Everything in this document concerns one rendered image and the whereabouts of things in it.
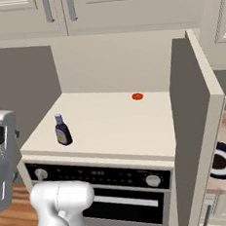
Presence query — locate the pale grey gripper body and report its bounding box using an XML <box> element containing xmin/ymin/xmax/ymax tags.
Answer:
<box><xmin>0</xmin><ymin>159</ymin><xmax>22</xmax><ymax>215</ymax></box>

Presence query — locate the dark purple condiment bottle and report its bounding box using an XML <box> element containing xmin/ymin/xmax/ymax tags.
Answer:
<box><xmin>54</xmin><ymin>111</ymin><xmax>74</xmax><ymax>148</ymax></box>

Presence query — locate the cream left cabinet door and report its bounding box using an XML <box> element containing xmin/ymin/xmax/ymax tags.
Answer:
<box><xmin>0</xmin><ymin>41</ymin><xmax>72</xmax><ymax>188</ymax></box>

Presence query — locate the cream cabinet door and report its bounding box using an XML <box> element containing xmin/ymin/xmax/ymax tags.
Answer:
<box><xmin>60</xmin><ymin>0</ymin><xmax>210</xmax><ymax>39</ymax></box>
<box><xmin>0</xmin><ymin>41</ymin><xmax>72</xmax><ymax>188</ymax></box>
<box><xmin>159</xmin><ymin>25</ymin><xmax>226</xmax><ymax>226</ymax></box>
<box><xmin>0</xmin><ymin>0</ymin><xmax>69</xmax><ymax>44</ymax></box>

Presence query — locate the cream open cabinet box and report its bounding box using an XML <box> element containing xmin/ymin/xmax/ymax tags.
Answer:
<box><xmin>10</xmin><ymin>25</ymin><xmax>202</xmax><ymax>176</ymax></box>

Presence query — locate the cream upper cabinet door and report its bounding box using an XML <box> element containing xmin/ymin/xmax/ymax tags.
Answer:
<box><xmin>60</xmin><ymin>0</ymin><xmax>210</xmax><ymax>39</ymax></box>
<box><xmin>0</xmin><ymin>0</ymin><xmax>69</xmax><ymax>44</ymax></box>

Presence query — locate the cream right cabinet door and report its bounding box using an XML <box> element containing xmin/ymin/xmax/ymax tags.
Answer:
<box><xmin>159</xmin><ymin>25</ymin><xmax>226</xmax><ymax>226</ymax></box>

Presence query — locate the white oven knob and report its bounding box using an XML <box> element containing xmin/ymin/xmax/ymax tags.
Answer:
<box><xmin>144</xmin><ymin>173</ymin><xmax>163</xmax><ymax>190</ymax></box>
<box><xmin>34</xmin><ymin>168</ymin><xmax>49</xmax><ymax>182</ymax></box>

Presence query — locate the black and cream oven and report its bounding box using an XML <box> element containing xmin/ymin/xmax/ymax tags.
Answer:
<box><xmin>16</xmin><ymin>140</ymin><xmax>180</xmax><ymax>226</ymax></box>

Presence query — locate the black oven door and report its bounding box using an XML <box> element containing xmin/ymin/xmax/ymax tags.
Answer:
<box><xmin>78</xmin><ymin>179</ymin><xmax>172</xmax><ymax>226</ymax></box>

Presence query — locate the small red round lid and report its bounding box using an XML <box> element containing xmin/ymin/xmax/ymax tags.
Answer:
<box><xmin>131</xmin><ymin>92</ymin><xmax>145</xmax><ymax>102</ymax></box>

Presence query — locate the white oven door handle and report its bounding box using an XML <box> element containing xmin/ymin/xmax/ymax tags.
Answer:
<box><xmin>93</xmin><ymin>189</ymin><xmax>160</xmax><ymax>214</ymax></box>

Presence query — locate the grey upper cabinet handle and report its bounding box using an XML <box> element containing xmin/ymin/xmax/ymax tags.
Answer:
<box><xmin>41</xmin><ymin>0</ymin><xmax>57</xmax><ymax>24</ymax></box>
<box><xmin>65</xmin><ymin>0</ymin><xmax>79</xmax><ymax>23</ymax></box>

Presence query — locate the dark grey base cabinet handle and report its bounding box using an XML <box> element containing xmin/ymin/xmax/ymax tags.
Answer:
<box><xmin>200</xmin><ymin>205</ymin><xmax>215</xmax><ymax>226</ymax></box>

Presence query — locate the cream wall cabinet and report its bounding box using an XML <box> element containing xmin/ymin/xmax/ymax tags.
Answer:
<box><xmin>194</xmin><ymin>0</ymin><xmax>226</xmax><ymax>73</ymax></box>

